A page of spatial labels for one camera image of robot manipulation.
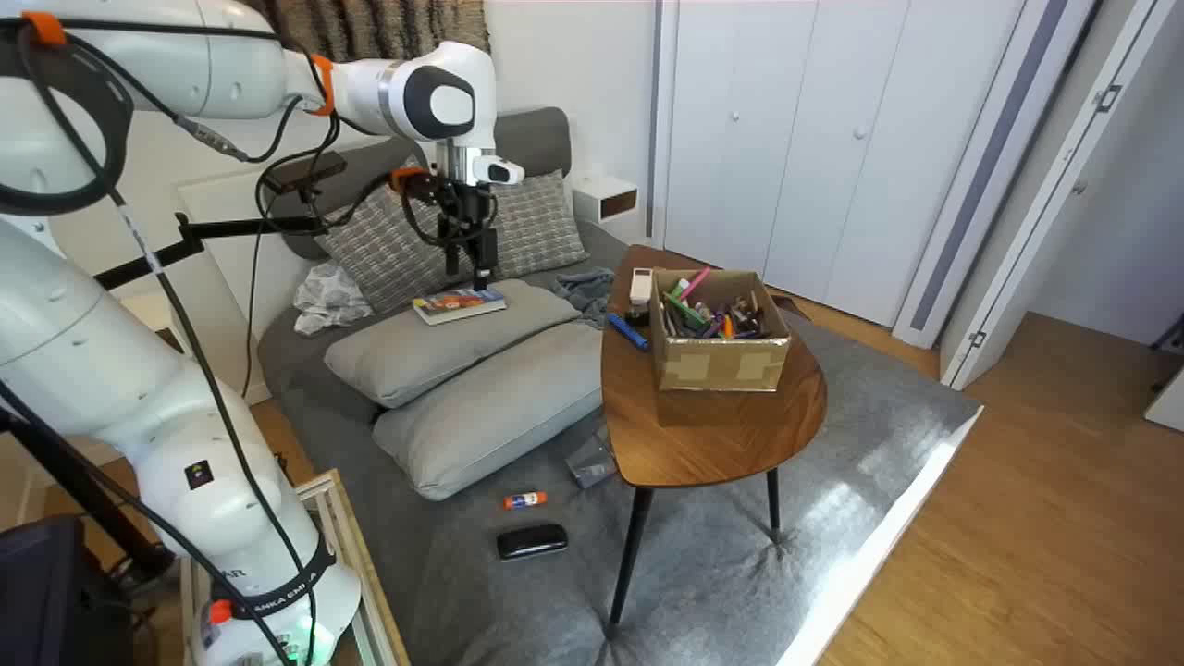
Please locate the small grey plaid cushion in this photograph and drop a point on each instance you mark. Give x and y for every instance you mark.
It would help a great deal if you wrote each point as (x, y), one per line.
(536, 227)

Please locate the white wardrobe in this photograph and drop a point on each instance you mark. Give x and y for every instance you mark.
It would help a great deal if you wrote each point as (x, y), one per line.
(816, 133)

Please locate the colourful book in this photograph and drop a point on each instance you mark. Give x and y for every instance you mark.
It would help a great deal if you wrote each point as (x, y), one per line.
(459, 305)

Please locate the white sliding door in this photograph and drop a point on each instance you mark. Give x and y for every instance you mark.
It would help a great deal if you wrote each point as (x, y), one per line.
(984, 173)

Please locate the blue pen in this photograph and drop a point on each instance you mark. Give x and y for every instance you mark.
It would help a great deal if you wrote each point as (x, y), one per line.
(625, 332)

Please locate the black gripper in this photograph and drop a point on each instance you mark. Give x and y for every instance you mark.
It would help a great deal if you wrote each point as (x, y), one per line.
(464, 207)

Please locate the cardboard box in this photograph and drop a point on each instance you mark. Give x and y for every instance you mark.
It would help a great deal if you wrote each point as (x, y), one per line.
(723, 363)

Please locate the large grey plaid cushion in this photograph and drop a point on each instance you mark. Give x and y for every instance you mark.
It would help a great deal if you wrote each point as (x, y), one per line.
(381, 254)

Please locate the brown woven wall hanging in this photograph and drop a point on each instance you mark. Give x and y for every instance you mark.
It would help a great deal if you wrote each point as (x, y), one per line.
(392, 22)

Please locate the black monitor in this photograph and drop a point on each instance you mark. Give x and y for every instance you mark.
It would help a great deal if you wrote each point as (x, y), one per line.
(49, 597)

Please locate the light wooden frame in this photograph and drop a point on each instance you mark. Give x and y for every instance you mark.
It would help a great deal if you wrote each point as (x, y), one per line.
(355, 566)

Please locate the shiny grey rug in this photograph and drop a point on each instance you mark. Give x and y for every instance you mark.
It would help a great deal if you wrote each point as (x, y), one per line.
(852, 458)

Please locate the green marker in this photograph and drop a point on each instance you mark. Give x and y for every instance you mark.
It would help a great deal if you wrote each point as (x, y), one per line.
(681, 311)

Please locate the wooden table with black legs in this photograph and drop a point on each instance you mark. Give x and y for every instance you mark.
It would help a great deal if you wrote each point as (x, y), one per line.
(703, 429)

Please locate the dark grey headrest cushion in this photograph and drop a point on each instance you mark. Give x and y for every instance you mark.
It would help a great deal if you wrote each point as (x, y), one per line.
(536, 138)

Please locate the grey low sofa bed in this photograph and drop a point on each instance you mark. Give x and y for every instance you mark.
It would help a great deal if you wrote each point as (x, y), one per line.
(321, 408)

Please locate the black glasses case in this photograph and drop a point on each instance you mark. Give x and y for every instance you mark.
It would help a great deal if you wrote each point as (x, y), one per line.
(530, 541)

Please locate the crumpled white cloth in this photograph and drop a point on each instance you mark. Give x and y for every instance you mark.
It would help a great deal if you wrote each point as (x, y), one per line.
(325, 300)

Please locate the black tripod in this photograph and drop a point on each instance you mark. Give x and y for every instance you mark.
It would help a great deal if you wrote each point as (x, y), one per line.
(234, 231)

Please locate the grey pillow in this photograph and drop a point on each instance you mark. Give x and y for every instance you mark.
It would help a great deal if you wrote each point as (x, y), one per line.
(492, 411)
(432, 353)

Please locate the small white bedside shelf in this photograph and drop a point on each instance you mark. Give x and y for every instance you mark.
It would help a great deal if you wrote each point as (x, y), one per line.
(605, 197)

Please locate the small orange and blue item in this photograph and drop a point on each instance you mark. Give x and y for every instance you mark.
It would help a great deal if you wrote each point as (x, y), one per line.
(524, 502)

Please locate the white room door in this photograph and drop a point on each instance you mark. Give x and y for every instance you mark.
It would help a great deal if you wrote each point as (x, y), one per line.
(1073, 185)

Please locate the orange marker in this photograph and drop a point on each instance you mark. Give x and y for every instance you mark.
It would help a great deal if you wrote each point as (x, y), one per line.
(730, 327)

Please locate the grey folded cloth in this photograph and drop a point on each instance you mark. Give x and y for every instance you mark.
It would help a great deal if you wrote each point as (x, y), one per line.
(584, 290)

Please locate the pink marker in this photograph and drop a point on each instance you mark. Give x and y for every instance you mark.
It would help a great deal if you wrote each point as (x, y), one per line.
(694, 284)

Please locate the dark magazine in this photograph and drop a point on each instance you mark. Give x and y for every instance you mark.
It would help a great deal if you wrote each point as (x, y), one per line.
(588, 465)

